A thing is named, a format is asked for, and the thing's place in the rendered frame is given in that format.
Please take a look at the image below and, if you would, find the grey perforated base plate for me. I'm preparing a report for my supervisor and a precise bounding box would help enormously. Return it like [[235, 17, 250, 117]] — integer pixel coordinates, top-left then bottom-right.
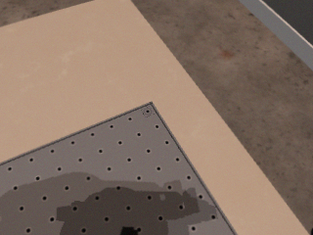
[[0, 102, 238, 235]]

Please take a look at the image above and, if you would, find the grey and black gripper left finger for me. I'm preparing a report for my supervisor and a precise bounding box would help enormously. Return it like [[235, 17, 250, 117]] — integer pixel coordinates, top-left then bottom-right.
[[120, 227, 138, 235]]

